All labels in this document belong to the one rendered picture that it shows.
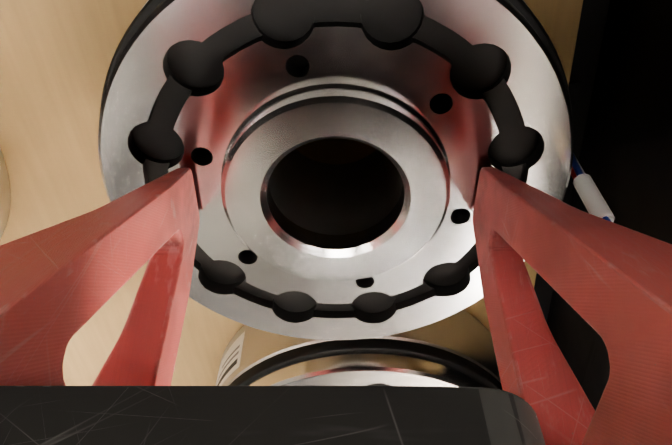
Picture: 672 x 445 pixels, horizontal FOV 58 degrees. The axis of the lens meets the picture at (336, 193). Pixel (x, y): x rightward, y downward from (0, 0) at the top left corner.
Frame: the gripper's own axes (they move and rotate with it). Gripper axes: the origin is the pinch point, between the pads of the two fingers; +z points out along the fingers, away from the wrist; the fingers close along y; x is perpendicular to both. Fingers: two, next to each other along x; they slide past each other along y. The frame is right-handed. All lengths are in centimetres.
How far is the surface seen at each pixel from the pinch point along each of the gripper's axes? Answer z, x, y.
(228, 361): 3.1, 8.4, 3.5
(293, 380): 1.0, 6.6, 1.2
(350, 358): 1.4, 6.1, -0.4
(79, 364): 4.2, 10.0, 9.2
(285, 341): 2.3, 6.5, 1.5
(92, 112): 4.2, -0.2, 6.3
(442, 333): 2.6, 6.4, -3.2
